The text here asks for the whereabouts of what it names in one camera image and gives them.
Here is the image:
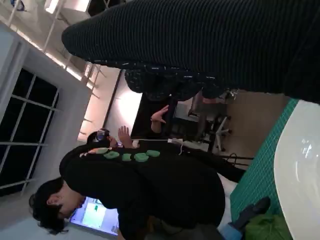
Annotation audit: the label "person in black top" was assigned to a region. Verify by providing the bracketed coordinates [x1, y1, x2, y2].
[28, 143, 251, 240]

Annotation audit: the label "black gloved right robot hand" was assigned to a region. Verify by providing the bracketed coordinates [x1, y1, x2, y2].
[61, 0, 320, 105]

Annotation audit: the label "lit computer monitor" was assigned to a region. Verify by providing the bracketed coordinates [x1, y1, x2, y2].
[68, 196, 120, 237]

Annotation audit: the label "dark grid window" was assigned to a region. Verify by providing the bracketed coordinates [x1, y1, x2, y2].
[0, 67, 61, 198]

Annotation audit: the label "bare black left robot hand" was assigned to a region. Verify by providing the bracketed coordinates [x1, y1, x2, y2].
[219, 196, 272, 240]

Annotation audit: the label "green cutting mat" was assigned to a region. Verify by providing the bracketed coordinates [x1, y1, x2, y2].
[229, 98, 300, 226]

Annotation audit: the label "person wearing headset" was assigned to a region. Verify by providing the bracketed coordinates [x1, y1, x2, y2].
[86, 104, 171, 151]

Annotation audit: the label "office chair with white base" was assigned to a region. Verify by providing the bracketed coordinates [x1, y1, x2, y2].
[193, 93, 234, 153]

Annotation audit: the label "purple toy grapes with leaf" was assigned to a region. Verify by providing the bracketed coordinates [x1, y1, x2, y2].
[246, 214, 289, 240]

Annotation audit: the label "white square plate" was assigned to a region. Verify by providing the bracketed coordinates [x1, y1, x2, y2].
[273, 99, 320, 240]

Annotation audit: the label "white power strip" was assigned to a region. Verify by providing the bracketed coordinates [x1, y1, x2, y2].
[166, 136, 185, 145]

